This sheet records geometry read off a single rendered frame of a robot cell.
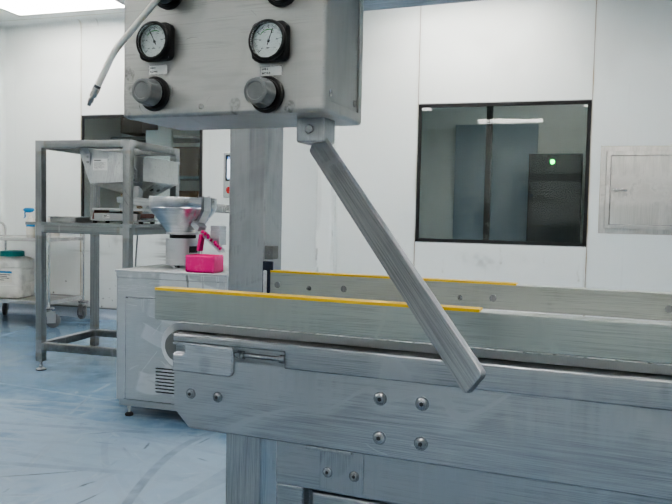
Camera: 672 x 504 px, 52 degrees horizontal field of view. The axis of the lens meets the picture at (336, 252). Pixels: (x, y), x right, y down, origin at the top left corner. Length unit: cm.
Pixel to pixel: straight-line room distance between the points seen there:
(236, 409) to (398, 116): 542
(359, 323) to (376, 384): 6
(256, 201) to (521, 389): 53
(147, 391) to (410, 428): 309
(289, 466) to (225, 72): 41
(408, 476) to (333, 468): 8
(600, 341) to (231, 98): 39
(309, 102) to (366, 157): 545
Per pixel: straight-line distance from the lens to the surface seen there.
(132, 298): 366
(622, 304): 89
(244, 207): 102
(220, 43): 69
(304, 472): 76
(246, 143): 103
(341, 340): 68
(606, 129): 594
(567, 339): 62
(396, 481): 73
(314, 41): 65
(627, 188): 588
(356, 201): 62
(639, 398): 63
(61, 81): 757
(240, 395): 72
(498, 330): 62
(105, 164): 472
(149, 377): 367
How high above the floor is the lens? 106
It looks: 3 degrees down
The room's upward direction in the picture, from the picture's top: 1 degrees clockwise
